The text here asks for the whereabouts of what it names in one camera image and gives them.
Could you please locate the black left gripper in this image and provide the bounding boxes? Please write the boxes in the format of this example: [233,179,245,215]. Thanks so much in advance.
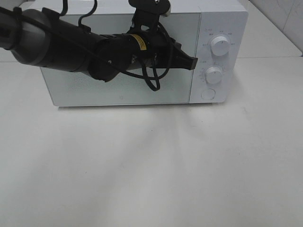
[142,29,198,70]

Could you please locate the white microwave knob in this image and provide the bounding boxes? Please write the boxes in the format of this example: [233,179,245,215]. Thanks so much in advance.
[210,35,230,56]
[205,66,223,84]

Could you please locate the round white door release button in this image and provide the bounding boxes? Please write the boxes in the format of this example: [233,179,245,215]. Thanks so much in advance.
[201,88,216,100]

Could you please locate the white microwave door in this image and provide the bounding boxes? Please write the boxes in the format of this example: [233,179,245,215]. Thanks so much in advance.
[41,13,201,106]

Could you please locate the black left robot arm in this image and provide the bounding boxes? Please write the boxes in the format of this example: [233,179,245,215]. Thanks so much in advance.
[0,0,197,90]

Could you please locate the white microwave oven body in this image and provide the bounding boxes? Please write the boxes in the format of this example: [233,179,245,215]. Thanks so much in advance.
[26,0,249,110]

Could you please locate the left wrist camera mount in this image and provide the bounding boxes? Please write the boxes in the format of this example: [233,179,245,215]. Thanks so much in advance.
[128,0,171,29]

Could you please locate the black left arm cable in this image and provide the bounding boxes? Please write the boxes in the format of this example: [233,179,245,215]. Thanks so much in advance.
[56,0,176,92]

